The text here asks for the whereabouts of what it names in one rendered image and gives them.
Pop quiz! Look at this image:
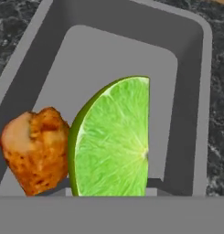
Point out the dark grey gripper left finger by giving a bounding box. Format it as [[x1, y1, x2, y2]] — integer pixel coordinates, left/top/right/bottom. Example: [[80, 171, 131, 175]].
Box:
[[38, 177, 74, 197]]

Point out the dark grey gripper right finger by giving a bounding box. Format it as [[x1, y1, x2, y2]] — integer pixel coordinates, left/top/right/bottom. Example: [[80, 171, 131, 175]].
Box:
[[145, 177, 166, 197]]

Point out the green citrus wedge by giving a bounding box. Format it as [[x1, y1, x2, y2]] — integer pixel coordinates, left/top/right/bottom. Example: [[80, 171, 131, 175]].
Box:
[[67, 75, 151, 197]]

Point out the browned chicken drumstick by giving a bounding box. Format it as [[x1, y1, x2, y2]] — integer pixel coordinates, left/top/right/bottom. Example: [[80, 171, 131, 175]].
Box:
[[0, 106, 70, 197]]

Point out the grey tupperware container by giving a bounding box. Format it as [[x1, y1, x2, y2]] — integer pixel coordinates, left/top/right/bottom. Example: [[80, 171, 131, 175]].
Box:
[[0, 0, 214, 197]]

